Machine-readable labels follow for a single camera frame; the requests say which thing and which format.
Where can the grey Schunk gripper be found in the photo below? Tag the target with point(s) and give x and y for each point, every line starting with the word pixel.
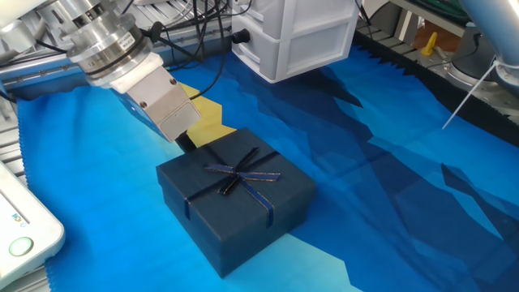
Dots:
pixel 166 101

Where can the dark blue ribboned box lid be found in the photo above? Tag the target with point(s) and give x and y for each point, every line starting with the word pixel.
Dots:
pixel 227 211

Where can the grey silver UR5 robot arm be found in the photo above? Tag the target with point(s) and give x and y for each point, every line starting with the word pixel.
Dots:
pixel 105 44

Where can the black round knob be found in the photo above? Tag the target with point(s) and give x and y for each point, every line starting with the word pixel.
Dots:
pixel 241 36

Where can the white plastic drawer unit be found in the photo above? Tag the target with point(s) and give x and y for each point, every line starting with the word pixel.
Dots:
pixel 316 40

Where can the white teach pendant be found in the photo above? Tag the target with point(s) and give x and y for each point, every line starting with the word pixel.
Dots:
pixel 24 243

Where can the blue mountain print cloth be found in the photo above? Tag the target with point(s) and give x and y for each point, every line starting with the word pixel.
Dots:
pixel 385 182

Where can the white zip tie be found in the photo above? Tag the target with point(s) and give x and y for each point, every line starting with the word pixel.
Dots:
pixel 469 95

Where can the aluminium rail with bolts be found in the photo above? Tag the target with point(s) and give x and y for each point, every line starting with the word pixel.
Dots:
pixel 40 71

